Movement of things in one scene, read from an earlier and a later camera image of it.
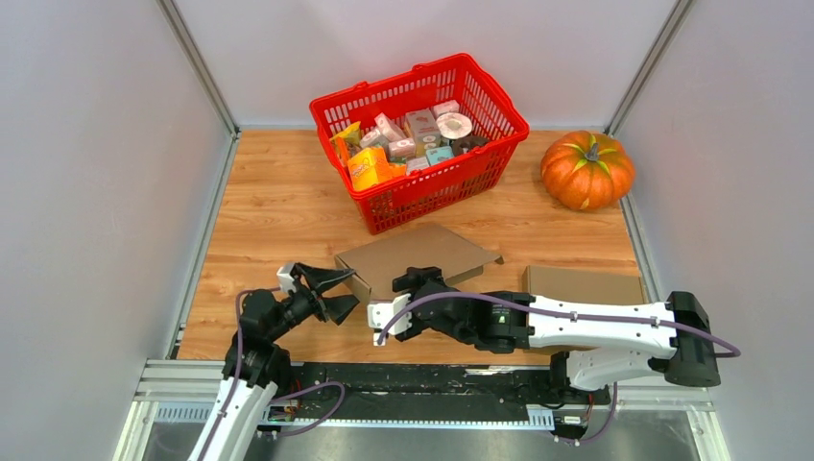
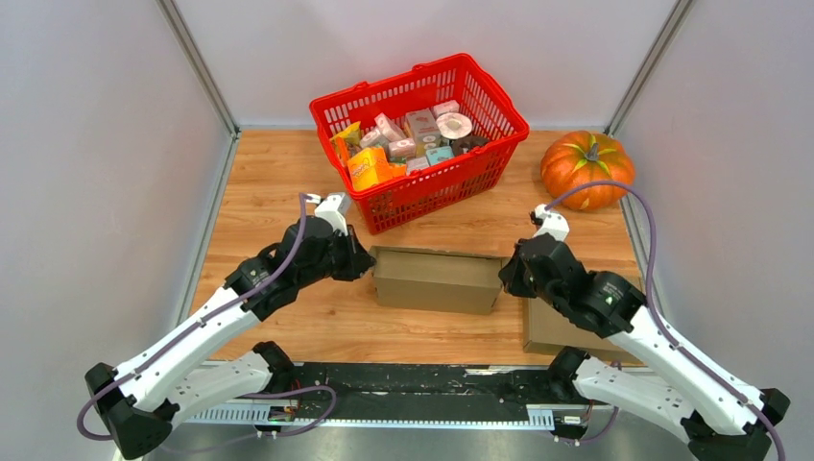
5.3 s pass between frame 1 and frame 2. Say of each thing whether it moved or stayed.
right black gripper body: moved
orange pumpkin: stayed
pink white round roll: stayed
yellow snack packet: stayed
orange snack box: stayed
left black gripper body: moved
